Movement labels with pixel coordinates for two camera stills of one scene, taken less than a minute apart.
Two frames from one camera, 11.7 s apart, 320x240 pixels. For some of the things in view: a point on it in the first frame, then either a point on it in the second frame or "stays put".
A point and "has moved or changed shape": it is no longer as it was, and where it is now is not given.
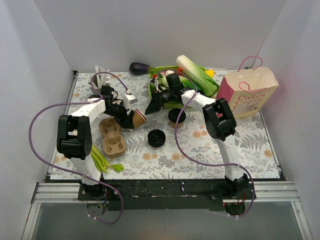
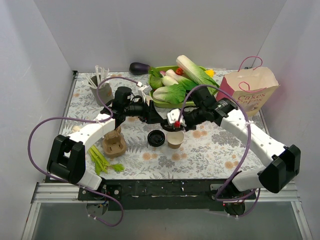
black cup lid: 156,138 stays put
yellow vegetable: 210,72 stays put
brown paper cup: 138,118 has moved or changed shape
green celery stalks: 101,163 stays put
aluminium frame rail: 268,192 stays put
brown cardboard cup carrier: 114,144 stays put
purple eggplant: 138,68 stays put
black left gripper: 124,117 -> 150,113
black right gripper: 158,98 -> 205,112
